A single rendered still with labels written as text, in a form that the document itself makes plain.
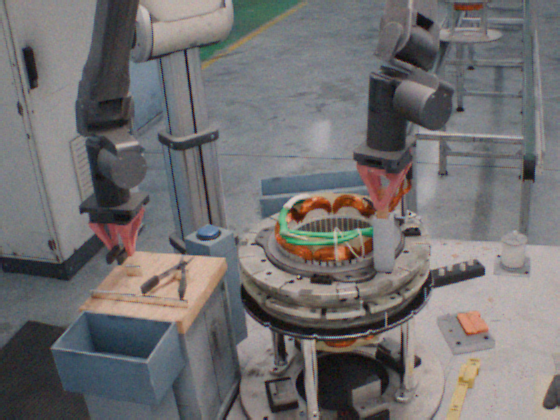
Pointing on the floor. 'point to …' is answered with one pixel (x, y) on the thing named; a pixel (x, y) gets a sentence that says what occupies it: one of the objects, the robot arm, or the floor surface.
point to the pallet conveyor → (532, 151)
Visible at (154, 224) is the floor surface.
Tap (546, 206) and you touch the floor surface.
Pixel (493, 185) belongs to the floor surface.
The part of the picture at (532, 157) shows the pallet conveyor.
